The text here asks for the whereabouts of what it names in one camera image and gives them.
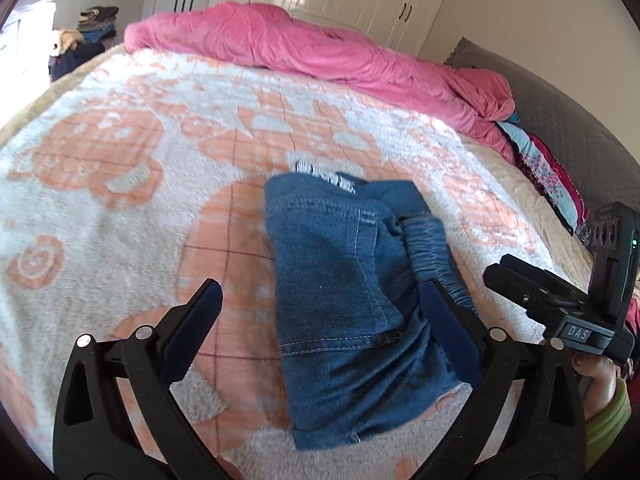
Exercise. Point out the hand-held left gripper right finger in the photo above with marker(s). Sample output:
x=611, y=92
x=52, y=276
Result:
x=450, y=330

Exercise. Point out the teal patterned pillow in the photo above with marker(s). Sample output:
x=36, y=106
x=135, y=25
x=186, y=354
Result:
x=545, y=175

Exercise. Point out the dark blue cloth heap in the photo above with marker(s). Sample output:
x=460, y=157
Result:
x=75, y=60

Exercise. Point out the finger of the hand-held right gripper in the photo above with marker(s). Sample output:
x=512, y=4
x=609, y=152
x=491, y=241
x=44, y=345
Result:
x=545, y=280
x=525, y=295

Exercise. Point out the beige plush toy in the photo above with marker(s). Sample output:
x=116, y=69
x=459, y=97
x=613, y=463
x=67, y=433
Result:
x=65, y=41

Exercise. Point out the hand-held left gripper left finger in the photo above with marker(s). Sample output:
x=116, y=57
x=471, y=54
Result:
x=200, y=320

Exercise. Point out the grey quilted headboard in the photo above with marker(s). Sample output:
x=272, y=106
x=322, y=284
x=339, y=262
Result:
x=550, y=95

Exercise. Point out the white orange printed blanket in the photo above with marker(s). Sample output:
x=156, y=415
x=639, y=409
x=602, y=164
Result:
x=125, y=210

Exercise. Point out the pile of folded clothes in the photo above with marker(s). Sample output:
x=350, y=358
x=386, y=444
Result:
x=98, y=22

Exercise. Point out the pink duvet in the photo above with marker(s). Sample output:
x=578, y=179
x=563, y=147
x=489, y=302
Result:
x=325, y=50

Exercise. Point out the person's right hand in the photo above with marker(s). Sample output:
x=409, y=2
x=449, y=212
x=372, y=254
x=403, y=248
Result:
x=597, y=380

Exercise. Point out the beige bed sheet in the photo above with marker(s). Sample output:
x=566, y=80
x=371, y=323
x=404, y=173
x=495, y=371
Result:
x=520, y=185

